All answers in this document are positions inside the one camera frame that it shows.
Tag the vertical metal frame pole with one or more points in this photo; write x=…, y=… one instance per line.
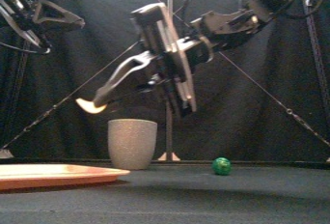
x=169, y=131

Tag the yellow orange chip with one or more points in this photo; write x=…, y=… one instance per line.
x=89, y=106

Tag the green toy ball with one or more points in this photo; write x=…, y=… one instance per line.
x=221, y=166

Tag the grey speckled cup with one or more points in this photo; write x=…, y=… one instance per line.
x=131, y=144

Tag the pink plate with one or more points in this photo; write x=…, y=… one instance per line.
x=50, y=173

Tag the vertical side frame strut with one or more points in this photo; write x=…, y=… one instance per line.
x=315, y=50

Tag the black cloth backdrop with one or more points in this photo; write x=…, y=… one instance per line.
x=248, y=121

